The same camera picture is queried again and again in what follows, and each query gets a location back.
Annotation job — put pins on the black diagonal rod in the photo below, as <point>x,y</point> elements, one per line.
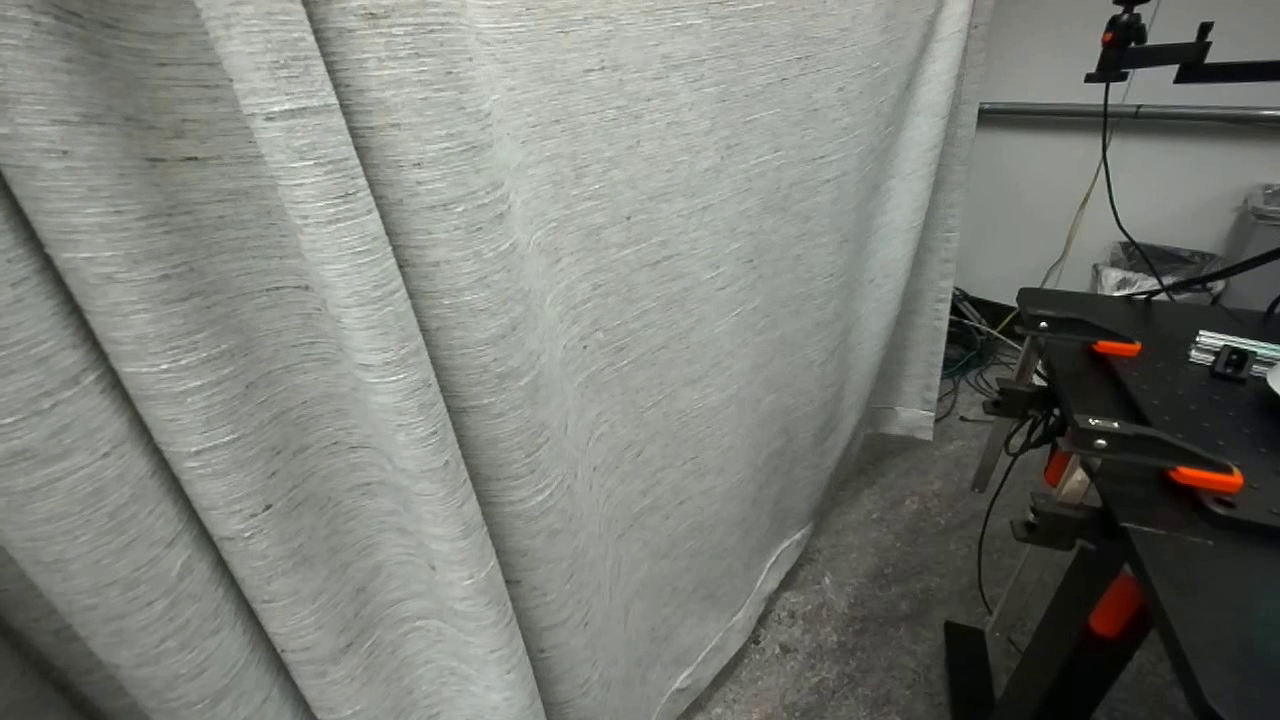
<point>1220,265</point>

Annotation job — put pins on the black work table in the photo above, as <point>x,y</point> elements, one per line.
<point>1201,415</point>

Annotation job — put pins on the white device on table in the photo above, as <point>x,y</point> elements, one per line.
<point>1233,353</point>

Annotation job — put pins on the light grey fabric curtain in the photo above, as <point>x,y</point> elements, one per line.
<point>465,361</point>

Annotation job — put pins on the grey wall rail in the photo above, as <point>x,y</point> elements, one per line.
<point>1133,114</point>

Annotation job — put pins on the grey box by wall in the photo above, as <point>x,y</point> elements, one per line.
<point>1152,273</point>

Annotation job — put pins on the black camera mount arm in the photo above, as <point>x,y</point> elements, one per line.
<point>1146,55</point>

